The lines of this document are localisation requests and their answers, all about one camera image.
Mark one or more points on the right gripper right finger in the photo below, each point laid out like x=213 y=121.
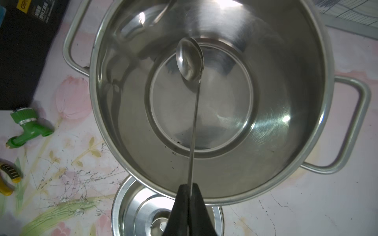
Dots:
x=200 y=222

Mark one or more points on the yellow black toolbox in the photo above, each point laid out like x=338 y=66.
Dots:
x=28 y=29

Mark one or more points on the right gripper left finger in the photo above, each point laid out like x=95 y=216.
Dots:
x=178 y=220

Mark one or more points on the stainless steel pot lid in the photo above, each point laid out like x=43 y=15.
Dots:
x=139 y=211

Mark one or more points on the green toy drill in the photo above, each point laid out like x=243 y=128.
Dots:
x=27 y=118

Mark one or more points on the stainless steel ladle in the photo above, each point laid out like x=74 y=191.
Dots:
x=190 y=62

